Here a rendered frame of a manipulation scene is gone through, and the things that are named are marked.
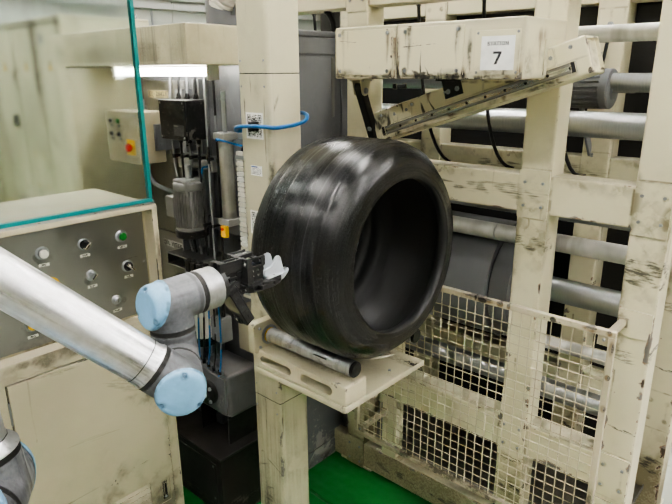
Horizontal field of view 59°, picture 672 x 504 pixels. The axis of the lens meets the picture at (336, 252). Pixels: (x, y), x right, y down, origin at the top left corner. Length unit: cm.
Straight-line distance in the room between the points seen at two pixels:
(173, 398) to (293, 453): 109
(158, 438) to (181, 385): 112
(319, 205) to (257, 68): 52
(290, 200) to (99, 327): 59
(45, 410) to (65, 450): 16
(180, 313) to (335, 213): 42
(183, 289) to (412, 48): 92
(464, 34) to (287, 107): 53
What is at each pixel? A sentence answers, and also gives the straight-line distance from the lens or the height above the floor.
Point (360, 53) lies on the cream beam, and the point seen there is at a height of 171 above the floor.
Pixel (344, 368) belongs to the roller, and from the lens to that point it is 161.
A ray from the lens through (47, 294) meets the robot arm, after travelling 108.
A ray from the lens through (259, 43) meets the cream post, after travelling 174.
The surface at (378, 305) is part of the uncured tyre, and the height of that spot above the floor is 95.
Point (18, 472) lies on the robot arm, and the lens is 138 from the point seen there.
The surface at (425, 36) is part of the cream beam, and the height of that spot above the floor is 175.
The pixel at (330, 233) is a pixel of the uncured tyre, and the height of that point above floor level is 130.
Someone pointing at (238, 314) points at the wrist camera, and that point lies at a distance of 136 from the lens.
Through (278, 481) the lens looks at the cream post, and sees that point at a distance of 220.
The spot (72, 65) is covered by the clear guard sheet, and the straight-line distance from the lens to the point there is 184.
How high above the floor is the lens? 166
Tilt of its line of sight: 17 degrees down
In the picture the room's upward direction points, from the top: straight up
